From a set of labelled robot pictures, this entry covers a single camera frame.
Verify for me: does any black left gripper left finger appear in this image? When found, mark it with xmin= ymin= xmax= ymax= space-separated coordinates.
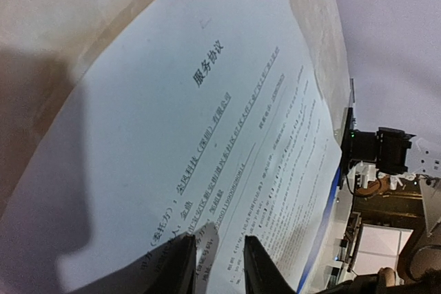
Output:
xmin=136 ymin=234 xmax=196 ymax=293

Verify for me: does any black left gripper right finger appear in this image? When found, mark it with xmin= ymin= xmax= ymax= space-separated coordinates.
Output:
xmin=243 ymin=235 xmax=296 ymax=294

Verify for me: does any blue plastic folder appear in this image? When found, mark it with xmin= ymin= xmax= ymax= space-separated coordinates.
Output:
xmin=297 ymin=167 xmax=342 ymax=293

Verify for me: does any white printed paper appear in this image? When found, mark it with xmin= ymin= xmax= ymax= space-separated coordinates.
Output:
xmin=1 ymin=0 xmax=341 ymax=293

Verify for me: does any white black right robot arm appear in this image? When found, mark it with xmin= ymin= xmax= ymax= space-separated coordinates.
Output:
xmin=349 ymin=127 xmax=440 ymax=189

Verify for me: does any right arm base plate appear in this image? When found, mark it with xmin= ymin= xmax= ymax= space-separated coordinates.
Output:
xmin=338 ymin=107 xmax=356 ymax=190

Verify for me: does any aluminium front rail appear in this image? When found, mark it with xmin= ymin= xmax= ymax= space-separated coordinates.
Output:
xmin=330 ymin=77 xmax=356 ymax=142

